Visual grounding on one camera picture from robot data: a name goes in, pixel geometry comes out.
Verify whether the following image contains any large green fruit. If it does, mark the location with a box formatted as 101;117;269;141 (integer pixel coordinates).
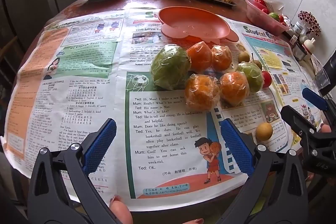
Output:
150;44;191;90

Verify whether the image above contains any left hand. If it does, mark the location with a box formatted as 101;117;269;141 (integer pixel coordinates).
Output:
109;195;134;224

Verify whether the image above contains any pink basin of tomatoes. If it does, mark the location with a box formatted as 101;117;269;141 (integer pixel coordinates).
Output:
245;0;289;36

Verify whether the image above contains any white plastic bag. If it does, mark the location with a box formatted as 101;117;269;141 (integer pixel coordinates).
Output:
263;0;284;14

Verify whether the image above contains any newspaper sheet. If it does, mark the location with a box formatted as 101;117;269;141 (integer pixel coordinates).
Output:
1;9;247;211
211;19;322;152

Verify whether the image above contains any right hand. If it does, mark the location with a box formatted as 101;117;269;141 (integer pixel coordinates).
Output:
304;123;333;183

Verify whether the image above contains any white pill bottle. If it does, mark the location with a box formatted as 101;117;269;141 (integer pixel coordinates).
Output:
293;21;305;36

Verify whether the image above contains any small green fruit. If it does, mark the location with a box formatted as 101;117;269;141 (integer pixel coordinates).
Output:
236;61;264;93

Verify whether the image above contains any orange plastic fruit bowl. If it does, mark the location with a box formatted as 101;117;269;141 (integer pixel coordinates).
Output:
158;6;239;44

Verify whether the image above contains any left newspaper sheet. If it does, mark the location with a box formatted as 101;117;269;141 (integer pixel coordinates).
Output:
1;9;247;211

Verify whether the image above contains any red cherry tomato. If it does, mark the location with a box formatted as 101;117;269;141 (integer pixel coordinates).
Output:
261;71;272;89

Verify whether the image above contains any brown longan with stem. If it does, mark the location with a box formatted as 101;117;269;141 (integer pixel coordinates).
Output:
251;53;263;70

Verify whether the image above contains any right newspaper sheet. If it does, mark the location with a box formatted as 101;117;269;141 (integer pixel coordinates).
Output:
211;19;322;152

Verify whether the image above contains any orange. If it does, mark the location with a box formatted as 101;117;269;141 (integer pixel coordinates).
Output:
186;42;212;73
185;74;220;111
219;71;249;107
211;45;232;72

